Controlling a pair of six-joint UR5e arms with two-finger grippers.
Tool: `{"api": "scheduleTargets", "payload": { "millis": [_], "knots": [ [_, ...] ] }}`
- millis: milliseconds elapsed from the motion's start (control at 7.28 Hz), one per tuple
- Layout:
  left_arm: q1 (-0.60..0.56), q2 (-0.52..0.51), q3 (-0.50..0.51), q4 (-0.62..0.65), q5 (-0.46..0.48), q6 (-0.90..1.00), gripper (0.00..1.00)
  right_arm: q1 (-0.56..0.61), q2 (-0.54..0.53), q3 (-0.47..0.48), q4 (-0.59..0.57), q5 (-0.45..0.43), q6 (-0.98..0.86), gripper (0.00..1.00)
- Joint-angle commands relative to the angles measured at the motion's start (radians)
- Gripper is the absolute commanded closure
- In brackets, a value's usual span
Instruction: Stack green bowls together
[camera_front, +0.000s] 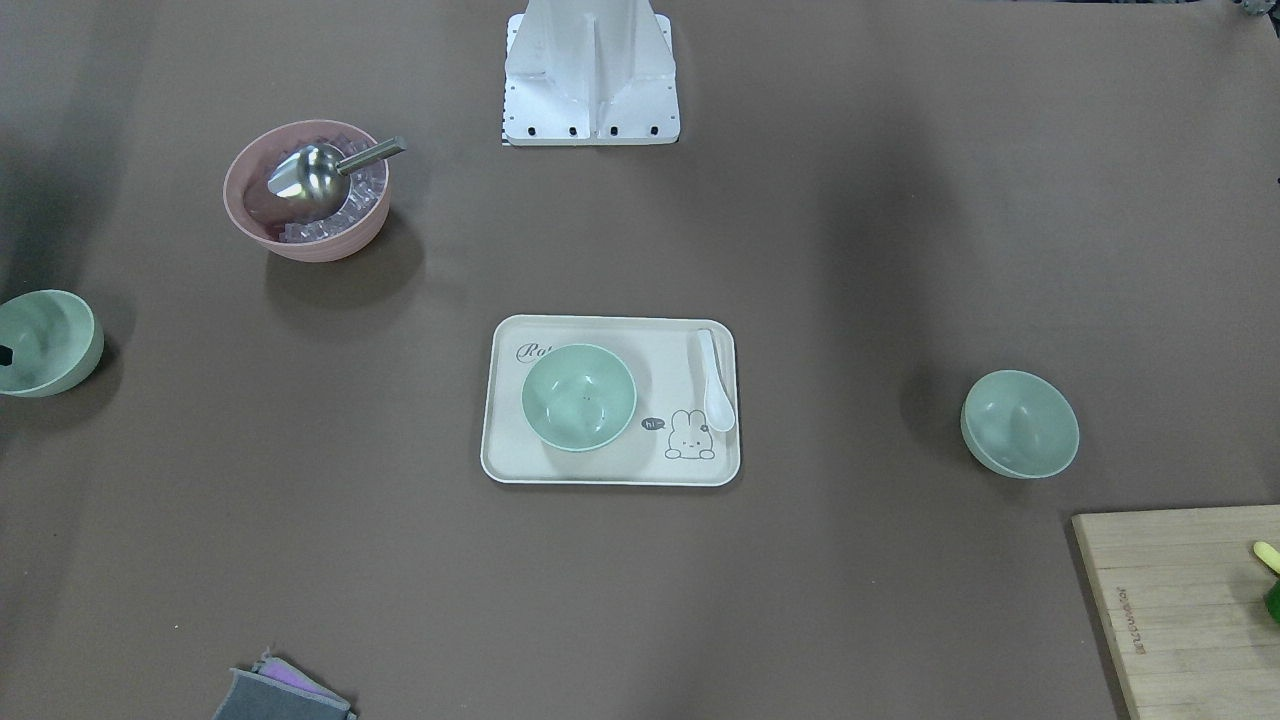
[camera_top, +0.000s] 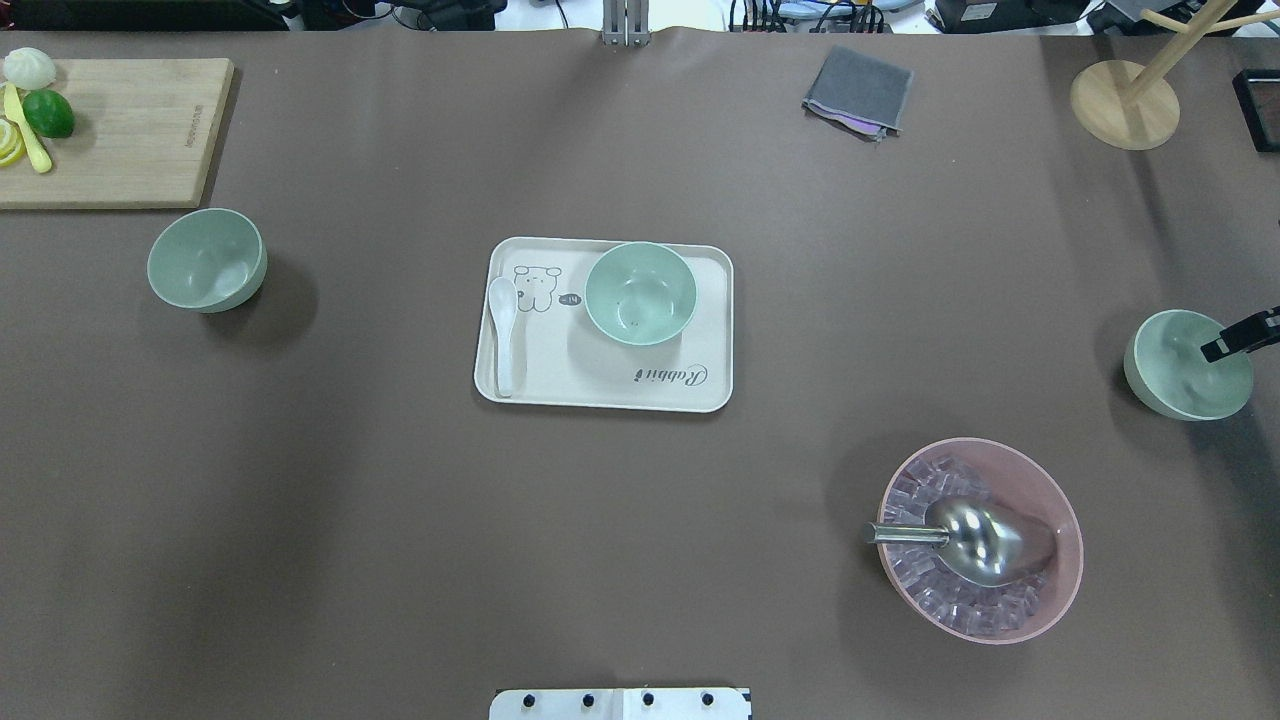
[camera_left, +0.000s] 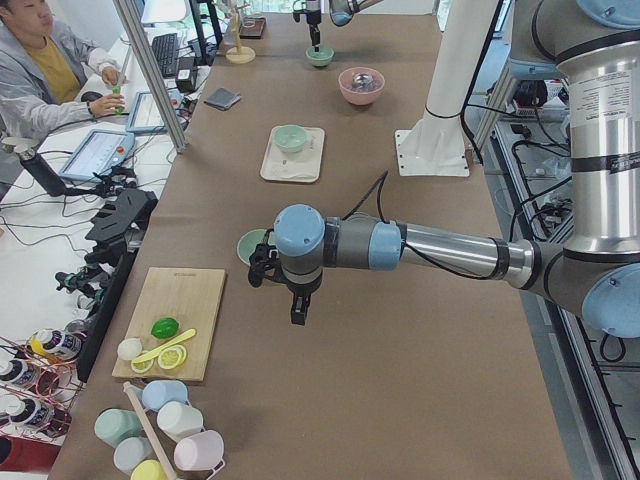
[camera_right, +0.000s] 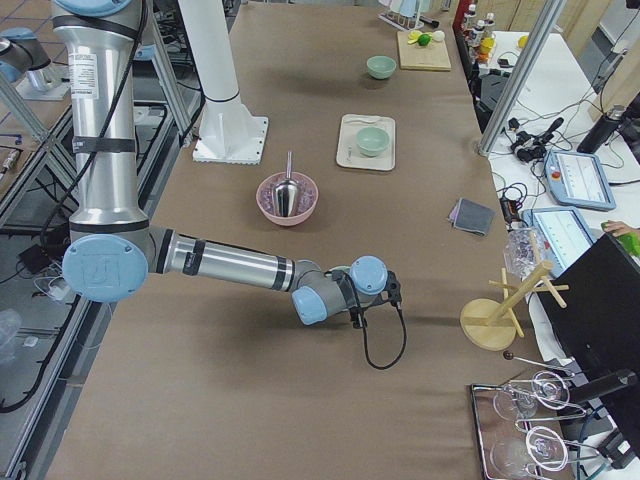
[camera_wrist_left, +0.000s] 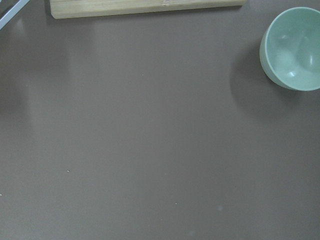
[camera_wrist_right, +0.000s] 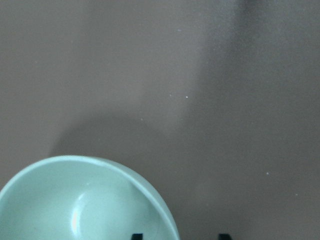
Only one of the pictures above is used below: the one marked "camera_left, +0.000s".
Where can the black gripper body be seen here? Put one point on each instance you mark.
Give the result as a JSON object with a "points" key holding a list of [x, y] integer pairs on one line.
{"points": [[299, 285]]}

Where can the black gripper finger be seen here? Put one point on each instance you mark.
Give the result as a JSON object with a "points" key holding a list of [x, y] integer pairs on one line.
{"points": [[315, 36], [299, 308]]}

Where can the green bowl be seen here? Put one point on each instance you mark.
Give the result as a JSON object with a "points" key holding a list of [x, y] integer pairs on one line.
{"points": [[290, 138], [319, 56], [247, 244]]}

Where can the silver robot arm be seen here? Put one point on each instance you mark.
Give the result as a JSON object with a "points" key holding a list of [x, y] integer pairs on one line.
{"points": [[594, 274]]}

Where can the dark wooden tray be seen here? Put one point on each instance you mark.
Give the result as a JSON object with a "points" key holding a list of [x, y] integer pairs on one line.
{"points": [[252, 28]]}

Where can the metal object in bowl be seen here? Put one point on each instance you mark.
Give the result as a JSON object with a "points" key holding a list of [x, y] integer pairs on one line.
{"points": [[363, 82]]}

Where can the wooden mannequin stand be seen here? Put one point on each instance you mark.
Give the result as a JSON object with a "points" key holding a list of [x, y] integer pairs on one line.
{"points": [[238, 54]]}

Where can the bamboo cutting board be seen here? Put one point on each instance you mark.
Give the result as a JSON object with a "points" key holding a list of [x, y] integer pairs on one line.
{"points": [[189, 296]]}

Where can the pink bowl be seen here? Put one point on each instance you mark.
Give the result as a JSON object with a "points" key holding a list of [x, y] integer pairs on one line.
{"points": [[360, 98]]}

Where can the beige plastic tray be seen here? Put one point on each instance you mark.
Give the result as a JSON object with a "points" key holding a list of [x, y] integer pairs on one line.
{"points": [[302, 166]]}

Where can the green bowl on tray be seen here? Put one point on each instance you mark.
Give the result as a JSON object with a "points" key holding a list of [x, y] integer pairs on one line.
{"points": [[290, 138]]}

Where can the grey folded cloth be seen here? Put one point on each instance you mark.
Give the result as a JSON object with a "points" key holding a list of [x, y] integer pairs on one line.
{"points": [[222, 99]]}

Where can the yellow plastic spoon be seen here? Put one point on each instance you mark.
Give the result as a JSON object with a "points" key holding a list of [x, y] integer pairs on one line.
{"points": [[179, 339]]}

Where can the green lime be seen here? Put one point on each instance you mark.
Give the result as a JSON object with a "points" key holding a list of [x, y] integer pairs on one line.
{"points": [[165, 328]]}

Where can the yellow lemon slice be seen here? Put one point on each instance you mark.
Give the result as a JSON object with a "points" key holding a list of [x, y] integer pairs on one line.
{"points": [[172, 357]]}

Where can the black keyboard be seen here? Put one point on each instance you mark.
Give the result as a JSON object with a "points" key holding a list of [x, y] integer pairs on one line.
{"points": [[165, 50]]}

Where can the white garlic bulb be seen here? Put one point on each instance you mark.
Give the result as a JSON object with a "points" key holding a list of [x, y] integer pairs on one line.
{"points": [[129, 348]]}

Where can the white cup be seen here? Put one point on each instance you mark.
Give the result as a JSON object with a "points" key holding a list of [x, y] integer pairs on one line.
{"points": [[178, 420]]}

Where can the light blue cup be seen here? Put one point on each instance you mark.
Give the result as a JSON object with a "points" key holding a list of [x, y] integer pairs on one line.
{"points": [[158, 393]]}

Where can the pink cup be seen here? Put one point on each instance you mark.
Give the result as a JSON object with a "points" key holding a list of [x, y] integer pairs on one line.
{"points": [[200, 451]]}

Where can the blue teach pendant tablet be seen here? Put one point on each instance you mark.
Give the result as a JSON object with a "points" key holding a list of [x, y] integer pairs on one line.
{"points": [[98, 153]]}

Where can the green cup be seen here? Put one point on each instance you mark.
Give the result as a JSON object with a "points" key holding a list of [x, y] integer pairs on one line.
{"points": [[113, 426]]}

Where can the yellow cup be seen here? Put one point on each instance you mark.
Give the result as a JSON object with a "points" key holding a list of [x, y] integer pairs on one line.
{"points": [[149, 469]]}

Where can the yellow cap bottle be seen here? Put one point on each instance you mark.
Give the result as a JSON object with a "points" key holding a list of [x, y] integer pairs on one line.
{"points": [[61, 346]]}

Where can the grey cup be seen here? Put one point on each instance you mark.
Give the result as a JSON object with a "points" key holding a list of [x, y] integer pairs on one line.
{"points": [[130, 452]]}

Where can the seated person grey jacket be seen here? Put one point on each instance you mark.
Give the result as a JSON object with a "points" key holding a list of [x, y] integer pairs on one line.
{"points": [[43, 66]]}

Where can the aluminium frame post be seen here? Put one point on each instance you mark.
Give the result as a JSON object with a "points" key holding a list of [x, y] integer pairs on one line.
{"points": [[127, 13]]}

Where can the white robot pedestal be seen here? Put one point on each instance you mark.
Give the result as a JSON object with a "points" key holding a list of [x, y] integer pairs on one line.
{"points": [[435, 145]]}

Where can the copper wire bottle rack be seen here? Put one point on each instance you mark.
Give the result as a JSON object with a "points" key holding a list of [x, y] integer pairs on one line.
{"points": [[38, 393]]}

